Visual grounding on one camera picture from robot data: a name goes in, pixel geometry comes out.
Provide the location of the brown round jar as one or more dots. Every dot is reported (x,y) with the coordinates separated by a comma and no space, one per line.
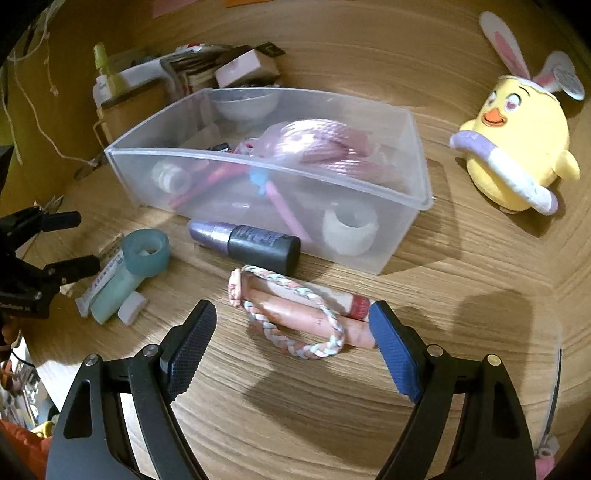
(129,115)

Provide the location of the white bowl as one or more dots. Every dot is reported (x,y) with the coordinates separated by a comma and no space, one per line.
(244,106)

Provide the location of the pink and black small packet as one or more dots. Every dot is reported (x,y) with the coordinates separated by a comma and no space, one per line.
(220,146)

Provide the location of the stack of books and papers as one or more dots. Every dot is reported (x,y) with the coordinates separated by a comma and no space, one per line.
(198,69)

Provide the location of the teal tape roll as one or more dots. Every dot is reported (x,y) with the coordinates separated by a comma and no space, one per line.
(145,258)

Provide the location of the pink small box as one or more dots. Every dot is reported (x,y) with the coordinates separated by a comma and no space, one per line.
(240,68)

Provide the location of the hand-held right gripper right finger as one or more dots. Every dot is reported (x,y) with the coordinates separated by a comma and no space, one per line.
(397,355)

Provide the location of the purple spray bottle dark cap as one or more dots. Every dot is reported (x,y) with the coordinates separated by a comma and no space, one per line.
(258,244)

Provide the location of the clear plastic storage bin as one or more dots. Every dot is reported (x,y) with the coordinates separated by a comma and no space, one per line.
(231,217)

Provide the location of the yellow chick plush toy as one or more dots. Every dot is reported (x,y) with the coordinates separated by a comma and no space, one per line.
(521,138)

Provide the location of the teal tube white cap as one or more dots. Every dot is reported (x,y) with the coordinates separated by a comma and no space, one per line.
(111,295)

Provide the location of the bundle of binder clips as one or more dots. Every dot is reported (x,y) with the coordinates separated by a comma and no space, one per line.
(48,204)

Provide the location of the red and white marker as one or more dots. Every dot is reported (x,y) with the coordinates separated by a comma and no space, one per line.
(194,46)

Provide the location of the orange cloth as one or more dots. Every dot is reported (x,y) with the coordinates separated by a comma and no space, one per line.
(21,447)

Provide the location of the white desk organizer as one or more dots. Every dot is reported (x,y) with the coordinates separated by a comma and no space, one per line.
(143,71)

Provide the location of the white labelled bottle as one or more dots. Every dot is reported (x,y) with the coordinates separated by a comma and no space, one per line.
(101,92)

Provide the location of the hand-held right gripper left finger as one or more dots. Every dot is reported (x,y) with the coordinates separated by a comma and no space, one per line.
(189,350)

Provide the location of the yellow green spray bottle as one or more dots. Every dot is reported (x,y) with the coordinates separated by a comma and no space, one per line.
(106,67)

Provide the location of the white bandage roll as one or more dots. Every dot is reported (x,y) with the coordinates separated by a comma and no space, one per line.
(348,230)

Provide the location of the white flat ointment tube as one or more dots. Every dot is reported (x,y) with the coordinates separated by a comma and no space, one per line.
(99,277)

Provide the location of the pink stick tube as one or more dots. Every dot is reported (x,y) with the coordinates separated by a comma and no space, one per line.
(295,314)

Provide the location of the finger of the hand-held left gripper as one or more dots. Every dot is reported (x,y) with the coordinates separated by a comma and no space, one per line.
(60,220)
(76,270)

